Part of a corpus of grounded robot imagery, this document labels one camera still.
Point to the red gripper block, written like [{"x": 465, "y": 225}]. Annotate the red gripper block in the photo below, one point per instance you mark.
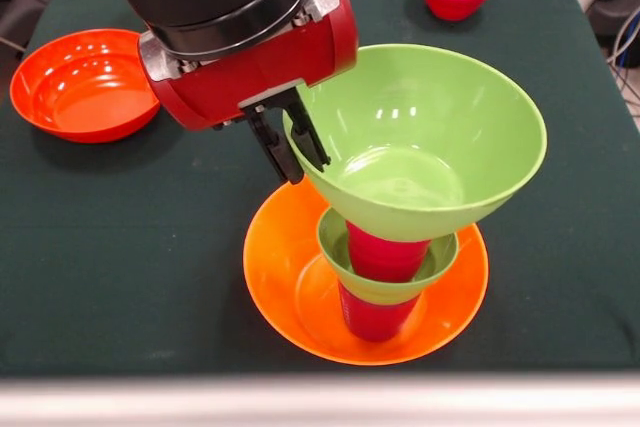
[{"x": 260, "y": 67}]

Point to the large orange bowl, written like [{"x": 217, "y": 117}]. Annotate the large orange bowl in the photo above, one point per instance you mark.
[{"x": 280, "y": 277}]

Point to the large green bowl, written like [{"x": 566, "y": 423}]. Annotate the large green bowl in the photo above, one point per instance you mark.
[{"x": 425, "y": 122}]

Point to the pink cup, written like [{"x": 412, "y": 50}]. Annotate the pink cup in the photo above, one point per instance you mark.
[{"x": 387, "y": 259}]

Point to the small green bowl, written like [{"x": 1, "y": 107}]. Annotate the small green bowl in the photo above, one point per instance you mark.
[{"x": 445, "y": 257}]

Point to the purple cup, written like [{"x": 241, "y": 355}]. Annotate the purple cup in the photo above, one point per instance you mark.
[{"x": 375, "y": 319}]

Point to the dark green tablecloth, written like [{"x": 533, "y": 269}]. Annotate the dark green tablecloth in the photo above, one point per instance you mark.
[{"x": 150, "y": 247}]

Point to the wide red-orange bowl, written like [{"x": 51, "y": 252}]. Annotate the wide red-orange bowl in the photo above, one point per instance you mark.
[{"x": 85, "y": 92}]

